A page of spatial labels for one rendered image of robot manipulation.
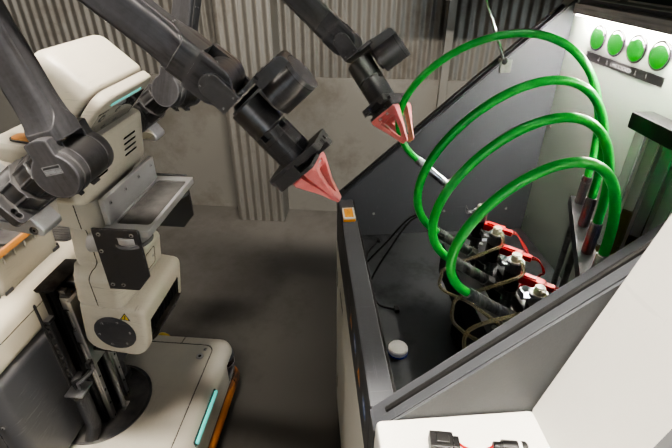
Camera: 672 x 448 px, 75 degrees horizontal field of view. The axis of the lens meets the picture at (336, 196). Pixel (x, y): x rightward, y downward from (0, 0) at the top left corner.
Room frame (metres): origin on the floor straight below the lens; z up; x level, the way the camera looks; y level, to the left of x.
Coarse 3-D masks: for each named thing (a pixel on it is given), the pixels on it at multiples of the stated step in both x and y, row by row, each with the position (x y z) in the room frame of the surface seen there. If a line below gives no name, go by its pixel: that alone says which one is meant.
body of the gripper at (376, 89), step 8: (368, 80) 0.91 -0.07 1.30; (376, 80) 0.91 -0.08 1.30; (384, 80) 0.91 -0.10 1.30; (360, 88) 0.92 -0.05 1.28; (368, 88) 0.90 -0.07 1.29; (376, 88) 0.90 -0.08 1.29; (384, 88) 0.90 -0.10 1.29; (368, 96) 0.90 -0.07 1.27; (376, 96) 0.89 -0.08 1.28; (384, 96) 0.85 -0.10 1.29; (376, 104) 0.87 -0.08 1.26; (368, 112) 0.86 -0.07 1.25; (376, 112) 0.89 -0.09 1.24
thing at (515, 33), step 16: (496, 32) 0.82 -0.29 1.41; (512, 32) 0.80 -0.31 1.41; (528, 32) 0.80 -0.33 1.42; (544, 32) 0.79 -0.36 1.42; (464, 48) 0.83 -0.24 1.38; (576, 48) 0.77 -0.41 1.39; (432, 64) 0.85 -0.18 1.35; (416, 80) 0.85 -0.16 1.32; (592, 80) 0.76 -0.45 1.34; (400, 144) 0.86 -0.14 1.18; (592, 144) 0.75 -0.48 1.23; (416, 160) 0.85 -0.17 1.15
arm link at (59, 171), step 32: (0, 0) 0.66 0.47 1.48; (0, 32) 0.63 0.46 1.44; (0, 64) 0.62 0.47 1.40; (32, 64) 0.65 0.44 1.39; (32, 96) 0.62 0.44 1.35; (32, 128) 0.62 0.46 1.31; (64, 128) 0.63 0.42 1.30; (32, 160) 0.60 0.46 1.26; (64, 160) 0.60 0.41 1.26; (64, 192) 0.60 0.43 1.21
